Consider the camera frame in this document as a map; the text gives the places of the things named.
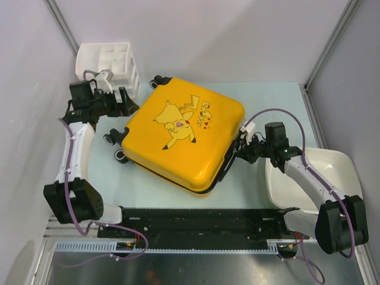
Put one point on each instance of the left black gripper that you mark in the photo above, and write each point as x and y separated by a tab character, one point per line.
120	108

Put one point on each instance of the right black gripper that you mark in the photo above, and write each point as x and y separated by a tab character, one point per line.
246	152

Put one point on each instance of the yellow Pikachu hard-shell suitcase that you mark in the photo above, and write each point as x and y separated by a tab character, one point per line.
183	133

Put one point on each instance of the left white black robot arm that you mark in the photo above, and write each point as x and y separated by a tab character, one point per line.
71	197

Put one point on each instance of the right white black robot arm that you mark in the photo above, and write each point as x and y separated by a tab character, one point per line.
340	222

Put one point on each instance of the white plastic drawer organizer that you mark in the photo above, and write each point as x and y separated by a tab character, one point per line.
115	57

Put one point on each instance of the light blue table mat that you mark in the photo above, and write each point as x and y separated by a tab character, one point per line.
244	186

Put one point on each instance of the white plastic tray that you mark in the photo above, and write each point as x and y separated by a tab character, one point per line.
335	166

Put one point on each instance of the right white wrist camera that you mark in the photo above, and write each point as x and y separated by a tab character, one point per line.
247	131

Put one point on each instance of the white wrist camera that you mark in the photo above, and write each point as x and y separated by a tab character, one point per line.
104	80
247	131

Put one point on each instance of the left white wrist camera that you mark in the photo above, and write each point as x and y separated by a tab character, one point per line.
104	80

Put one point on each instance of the grey slotted cable duct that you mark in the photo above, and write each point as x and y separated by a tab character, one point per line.
115	248

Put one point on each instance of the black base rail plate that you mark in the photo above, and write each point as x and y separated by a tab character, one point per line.
202	228

